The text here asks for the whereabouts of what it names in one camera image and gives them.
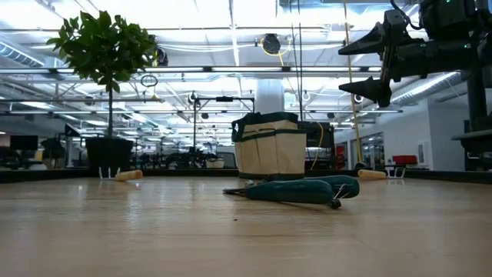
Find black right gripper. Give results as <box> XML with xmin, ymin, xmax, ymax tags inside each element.
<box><xmin>337</xmin><ymin>9</ymin><xmax>427</xmax><ymax>108</ymax></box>

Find green handled pruning shears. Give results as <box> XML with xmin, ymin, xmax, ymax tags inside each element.
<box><xmin>222</xmin><ymin>175</ymin><xmax>361</xmax><ymax>211</ymax></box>

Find beige gardening bag green trim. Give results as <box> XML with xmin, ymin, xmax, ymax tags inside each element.
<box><xmin>230</xmin><ymin>111</ymin><xmax>308</xmax><ymax>182</ymax></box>

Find black perforated electronics box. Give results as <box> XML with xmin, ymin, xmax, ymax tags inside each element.
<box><xmin>298</xmin><ymin>121</ymin><xmax>336</xmax><ymax>171</ymax></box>

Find white building column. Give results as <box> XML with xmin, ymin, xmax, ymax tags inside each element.
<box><xmin>255</xmin><ymin>78</ymin><xmax>286</xmax><ymax>115</ymax></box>

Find long ceiling light strip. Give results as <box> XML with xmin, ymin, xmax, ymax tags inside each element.
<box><xmin>144</xmin><ymin>65</ymin><xmax>381</xmax><ymax>74</ymax></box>

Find green plant in black pot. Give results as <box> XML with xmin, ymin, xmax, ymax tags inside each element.
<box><xmin>45</xmin><ymin>10</ymin><xmax>158</xmax><ymax>179</ymax></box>

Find black background monitor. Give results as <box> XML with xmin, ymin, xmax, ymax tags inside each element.
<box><xmin>9</xmin><ymin>135</ymin><xmax>39</xmax><ymax>152</ymax></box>

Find yellow cable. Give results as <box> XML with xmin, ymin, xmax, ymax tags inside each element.
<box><xmin>343</xmin><ymin>0</ymin><xmax>364</xmax><ymax>166</ymax></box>

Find silver ventilation duct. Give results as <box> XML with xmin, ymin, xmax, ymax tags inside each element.
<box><xmin>391</xmin><ymin>71</ymin><xmax>462</xmax><ymax>107</ymax></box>
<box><xmin>0</xmin><ymin>40</ymin><xmax>45</xmax><ymax>68</ymax></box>

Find black cable with loop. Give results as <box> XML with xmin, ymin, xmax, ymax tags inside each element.
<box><xmin>288</xmin><ymin>0</ymin><xmax>305</xmax><ymax>115</ymax></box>

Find black ceiling cable reel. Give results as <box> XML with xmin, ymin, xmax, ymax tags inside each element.
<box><xmin>262</xmin><ymin>33</ymin><xmax>282</xmax><ymax>55</ymax></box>

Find black background rig frame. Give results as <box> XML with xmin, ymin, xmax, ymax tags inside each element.
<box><xmin>193</xmin><ymin>95</ymin><xmax>256</xmax><ymax>155</ymax></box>

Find black aluminium table frame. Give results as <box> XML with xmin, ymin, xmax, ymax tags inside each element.
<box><xmin>0</xmin><ymin>168</ymin><xmax>492</xmax><ymax>185</ymax></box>

